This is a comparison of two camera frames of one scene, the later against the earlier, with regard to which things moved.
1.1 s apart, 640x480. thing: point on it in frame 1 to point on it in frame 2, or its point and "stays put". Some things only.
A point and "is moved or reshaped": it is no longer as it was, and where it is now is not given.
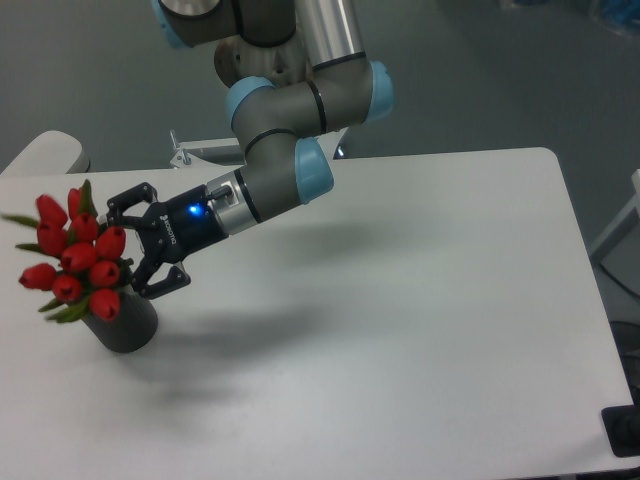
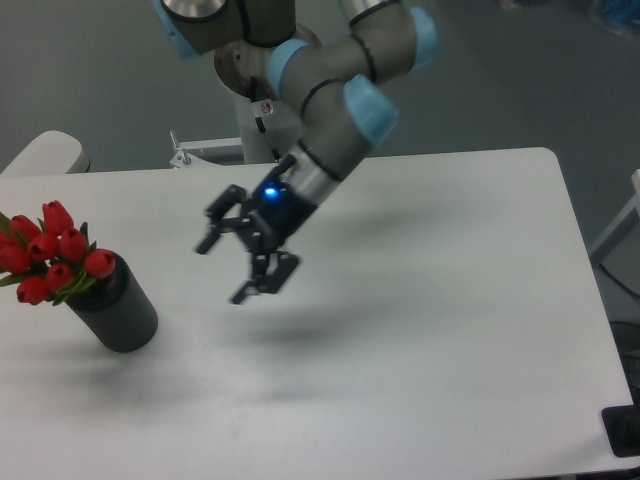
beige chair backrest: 52,153 stays put
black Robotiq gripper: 174,229 to 278,206
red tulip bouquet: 89,257 is moved or reshaped
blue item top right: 622,11 stays put
